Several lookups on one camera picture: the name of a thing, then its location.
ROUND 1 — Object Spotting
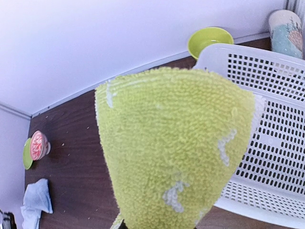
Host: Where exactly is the green white patterned towel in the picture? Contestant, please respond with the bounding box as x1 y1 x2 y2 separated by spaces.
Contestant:
95 67 266 229

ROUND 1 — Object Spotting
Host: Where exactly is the white perforated plastic basket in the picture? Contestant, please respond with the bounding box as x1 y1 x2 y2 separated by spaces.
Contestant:
195 43 305 229

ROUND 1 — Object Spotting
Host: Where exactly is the light blue towel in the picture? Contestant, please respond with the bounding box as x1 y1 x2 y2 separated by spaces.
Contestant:
20 178 53 229

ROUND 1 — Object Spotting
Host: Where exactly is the green bowl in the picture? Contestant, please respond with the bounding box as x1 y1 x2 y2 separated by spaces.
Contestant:
187 27 234 60

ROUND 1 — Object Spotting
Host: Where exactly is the red white patterned bowl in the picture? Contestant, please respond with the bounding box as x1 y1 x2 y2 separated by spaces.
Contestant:
30 130 51 161

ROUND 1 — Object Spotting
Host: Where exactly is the green plate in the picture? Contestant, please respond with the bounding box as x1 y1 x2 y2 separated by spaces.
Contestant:
22 138 33 170

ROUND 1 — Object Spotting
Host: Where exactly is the beige cup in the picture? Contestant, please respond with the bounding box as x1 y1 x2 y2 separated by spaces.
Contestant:
268 10 304 59

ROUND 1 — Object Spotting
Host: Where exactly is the right aluminium frame post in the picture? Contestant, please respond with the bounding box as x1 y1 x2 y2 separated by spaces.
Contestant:
285 0 305 17

